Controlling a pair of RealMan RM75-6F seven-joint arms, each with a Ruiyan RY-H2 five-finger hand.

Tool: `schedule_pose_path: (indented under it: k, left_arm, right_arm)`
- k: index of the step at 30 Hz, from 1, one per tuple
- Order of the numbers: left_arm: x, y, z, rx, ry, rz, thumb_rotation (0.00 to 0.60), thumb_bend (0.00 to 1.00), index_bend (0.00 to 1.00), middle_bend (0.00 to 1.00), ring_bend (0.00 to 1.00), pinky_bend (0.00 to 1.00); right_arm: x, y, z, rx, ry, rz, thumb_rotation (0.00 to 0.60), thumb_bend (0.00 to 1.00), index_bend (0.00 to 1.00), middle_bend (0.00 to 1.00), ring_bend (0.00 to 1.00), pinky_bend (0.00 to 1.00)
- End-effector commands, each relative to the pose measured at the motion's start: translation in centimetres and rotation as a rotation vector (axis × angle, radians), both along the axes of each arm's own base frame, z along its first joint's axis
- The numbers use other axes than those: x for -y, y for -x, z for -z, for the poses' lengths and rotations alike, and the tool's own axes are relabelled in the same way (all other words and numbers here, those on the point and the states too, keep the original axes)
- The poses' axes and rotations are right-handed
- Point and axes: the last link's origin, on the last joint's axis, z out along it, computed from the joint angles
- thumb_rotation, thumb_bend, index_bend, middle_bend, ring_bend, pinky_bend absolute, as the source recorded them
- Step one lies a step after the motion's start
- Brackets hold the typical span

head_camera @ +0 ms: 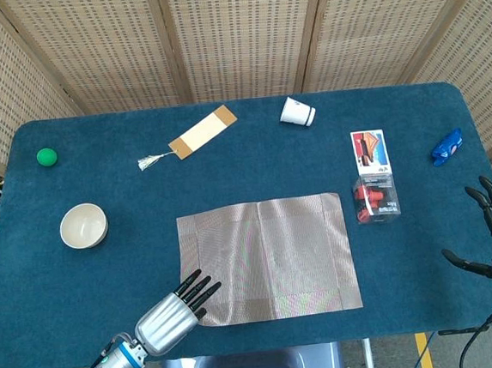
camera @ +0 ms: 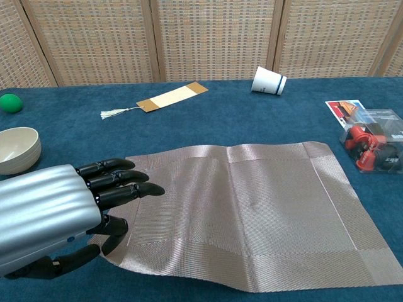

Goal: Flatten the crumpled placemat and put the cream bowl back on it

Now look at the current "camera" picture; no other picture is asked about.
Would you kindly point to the clear box with red parts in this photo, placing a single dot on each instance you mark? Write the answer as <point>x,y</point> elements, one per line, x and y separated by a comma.
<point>371,141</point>

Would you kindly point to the white paper cup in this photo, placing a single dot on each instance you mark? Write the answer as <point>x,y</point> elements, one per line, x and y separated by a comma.
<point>266,80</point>

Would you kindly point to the green ball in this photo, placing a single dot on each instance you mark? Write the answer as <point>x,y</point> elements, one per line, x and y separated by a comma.
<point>10,103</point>

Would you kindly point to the brown woven placemat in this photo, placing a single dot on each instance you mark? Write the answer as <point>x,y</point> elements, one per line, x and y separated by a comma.
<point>252,214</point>

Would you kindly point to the blue table cloth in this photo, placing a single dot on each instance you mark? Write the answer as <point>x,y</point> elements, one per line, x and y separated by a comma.
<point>220,122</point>

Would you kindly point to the tan bookmark with white tassel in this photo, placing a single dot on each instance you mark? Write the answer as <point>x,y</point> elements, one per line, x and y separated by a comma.
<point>171,96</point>

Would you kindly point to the beige round bowl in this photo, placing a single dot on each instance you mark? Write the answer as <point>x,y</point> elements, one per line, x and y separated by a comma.
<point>19,151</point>

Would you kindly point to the colourful picture card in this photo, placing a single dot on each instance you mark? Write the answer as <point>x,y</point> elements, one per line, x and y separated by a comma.
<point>341,108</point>

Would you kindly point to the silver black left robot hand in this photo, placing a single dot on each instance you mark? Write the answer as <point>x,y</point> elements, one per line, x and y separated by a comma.
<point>47,207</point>

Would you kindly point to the woven wooden folding screen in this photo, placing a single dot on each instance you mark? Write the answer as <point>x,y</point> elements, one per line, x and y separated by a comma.
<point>214,37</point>

